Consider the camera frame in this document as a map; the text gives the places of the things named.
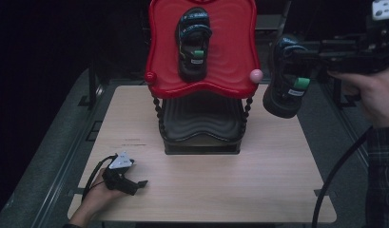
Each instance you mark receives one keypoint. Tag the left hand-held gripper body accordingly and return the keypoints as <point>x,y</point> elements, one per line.
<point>120,177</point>

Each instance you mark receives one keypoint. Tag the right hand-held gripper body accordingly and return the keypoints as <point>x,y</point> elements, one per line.
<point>357,53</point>

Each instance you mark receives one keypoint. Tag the red and black shoe rack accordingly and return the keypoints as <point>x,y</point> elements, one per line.
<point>233,47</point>

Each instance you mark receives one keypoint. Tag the person's left hand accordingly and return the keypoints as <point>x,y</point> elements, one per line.
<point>98,198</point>

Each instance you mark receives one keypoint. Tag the person's right hand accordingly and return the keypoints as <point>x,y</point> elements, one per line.
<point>373,95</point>

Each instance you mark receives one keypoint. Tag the dark metal stand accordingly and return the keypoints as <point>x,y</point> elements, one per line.
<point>92,82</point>
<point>341,91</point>

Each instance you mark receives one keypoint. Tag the grey background shelf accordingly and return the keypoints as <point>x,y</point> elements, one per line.
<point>271,22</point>

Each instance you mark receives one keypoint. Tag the person's plaid right sleeve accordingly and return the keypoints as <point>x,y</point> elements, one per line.
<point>382,177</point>

